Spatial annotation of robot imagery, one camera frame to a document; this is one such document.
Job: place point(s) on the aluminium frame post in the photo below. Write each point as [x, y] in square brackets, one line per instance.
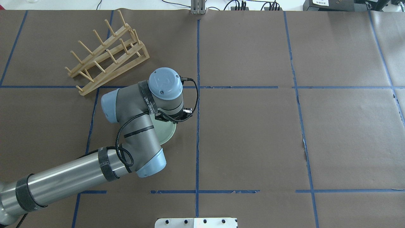
[198, 7]

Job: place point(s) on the brown paper table cover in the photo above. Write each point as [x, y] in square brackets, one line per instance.
[300, 122]

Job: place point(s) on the white camera mast with base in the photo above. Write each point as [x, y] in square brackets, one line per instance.
[212, 222]

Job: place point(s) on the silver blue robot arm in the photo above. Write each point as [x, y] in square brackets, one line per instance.
[136, 147]

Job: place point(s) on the wooden dish rack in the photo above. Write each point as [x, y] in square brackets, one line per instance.
[121, 51]

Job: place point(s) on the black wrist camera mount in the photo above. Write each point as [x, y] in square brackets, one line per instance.
[181, 116]

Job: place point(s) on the light green round plate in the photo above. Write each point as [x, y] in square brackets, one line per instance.
[164, 130]

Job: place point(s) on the black computer box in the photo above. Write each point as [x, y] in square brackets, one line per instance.
[336, 5]

